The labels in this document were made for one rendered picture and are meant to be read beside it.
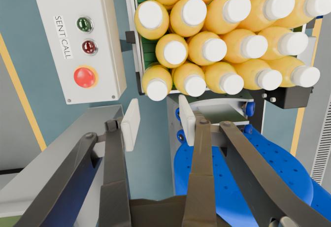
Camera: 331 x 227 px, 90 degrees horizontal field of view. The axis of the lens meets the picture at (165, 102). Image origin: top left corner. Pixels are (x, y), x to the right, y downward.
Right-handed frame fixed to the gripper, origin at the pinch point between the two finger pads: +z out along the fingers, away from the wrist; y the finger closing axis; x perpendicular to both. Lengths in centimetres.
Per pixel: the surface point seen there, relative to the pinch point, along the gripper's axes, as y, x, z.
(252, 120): 76, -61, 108
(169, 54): 2.3, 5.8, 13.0
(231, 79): 13.6, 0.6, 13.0
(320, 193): 67, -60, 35
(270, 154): 25.0, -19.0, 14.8
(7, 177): -149, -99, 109
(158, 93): -0.1, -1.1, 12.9
